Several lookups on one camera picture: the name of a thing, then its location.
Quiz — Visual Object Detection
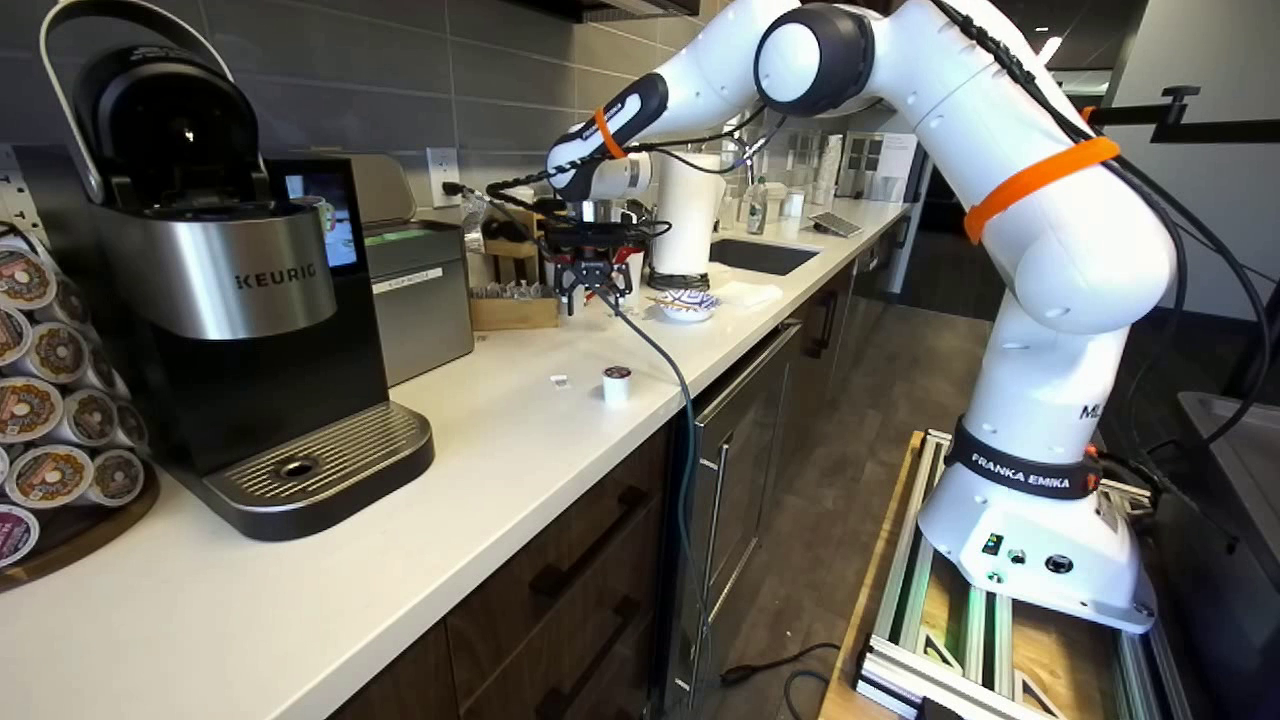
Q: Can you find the dark sink basin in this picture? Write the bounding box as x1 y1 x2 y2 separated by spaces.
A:
707 236 819 280

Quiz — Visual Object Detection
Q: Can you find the black power cable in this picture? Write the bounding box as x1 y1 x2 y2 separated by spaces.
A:
436 175 848 697

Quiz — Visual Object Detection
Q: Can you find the stainless steel container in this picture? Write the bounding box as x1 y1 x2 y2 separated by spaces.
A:
346 152 479 390

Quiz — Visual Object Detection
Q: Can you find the clear glass bottle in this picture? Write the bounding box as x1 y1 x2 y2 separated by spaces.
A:
723 135 776 241

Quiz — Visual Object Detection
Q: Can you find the dark wood cabinet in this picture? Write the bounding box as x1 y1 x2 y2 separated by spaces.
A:
326 225 922 720

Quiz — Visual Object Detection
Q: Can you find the black wire paper towel holder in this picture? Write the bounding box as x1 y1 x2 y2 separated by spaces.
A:
638 268 721 296

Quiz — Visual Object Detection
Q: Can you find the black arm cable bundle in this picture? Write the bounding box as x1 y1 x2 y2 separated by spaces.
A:
484 0 1271 454

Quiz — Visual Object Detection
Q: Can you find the small coffee pod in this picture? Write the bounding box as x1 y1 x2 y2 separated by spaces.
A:
595 359 636 413

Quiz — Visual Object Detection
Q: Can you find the white paper towel roll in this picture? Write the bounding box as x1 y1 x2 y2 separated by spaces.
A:
647 146 728 280

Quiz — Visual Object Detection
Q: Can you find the wooden countertop organizer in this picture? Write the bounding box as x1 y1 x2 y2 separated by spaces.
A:
479 208 551 298

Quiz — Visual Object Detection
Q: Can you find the patterned bowl with utensils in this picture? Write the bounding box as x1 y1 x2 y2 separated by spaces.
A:
647 289 723 329

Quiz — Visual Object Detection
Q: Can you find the dark grey table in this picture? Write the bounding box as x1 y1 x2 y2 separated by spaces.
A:
1170 386 1280 720

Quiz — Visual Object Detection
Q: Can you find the black silver Keurig coffee machine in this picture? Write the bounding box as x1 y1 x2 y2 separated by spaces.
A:
35 0 439 545

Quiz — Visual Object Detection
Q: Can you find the white wall outlet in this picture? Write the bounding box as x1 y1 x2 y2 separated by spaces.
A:
423 143 465 208

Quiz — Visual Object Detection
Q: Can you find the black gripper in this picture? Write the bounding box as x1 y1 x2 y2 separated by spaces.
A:
545 236 638 321

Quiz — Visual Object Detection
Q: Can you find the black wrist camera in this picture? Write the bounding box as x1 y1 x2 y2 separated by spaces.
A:
531 216 673 248

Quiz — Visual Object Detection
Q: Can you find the black coffee pod carousel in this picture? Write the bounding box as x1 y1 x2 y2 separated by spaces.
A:
0 143 164 593

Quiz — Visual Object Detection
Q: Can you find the aluminium robot stand frame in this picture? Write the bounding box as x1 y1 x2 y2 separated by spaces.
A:
815 423 1204 720

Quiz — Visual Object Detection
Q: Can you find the black horizontal bar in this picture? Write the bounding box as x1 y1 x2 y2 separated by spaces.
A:
1102 78 1280 146

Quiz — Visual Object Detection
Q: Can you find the orange strap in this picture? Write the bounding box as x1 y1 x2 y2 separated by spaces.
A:
960 133 1126 251
585 106 633 162

